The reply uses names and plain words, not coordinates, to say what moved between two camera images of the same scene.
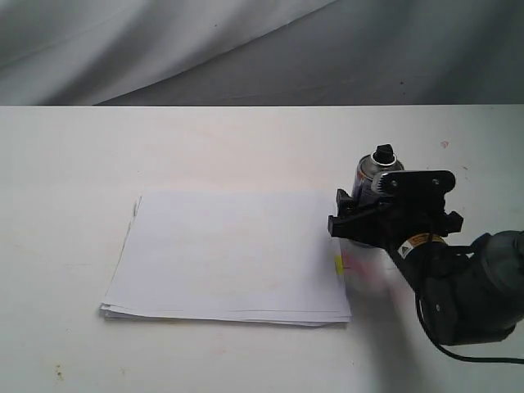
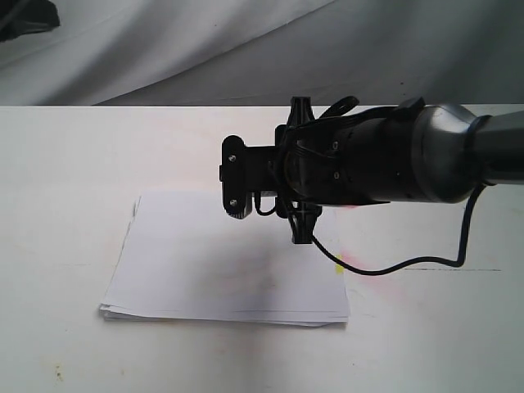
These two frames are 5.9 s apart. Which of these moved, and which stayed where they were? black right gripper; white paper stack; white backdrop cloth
Moved: black right gripper
Stayed: white backdrop cloth; white paper stack
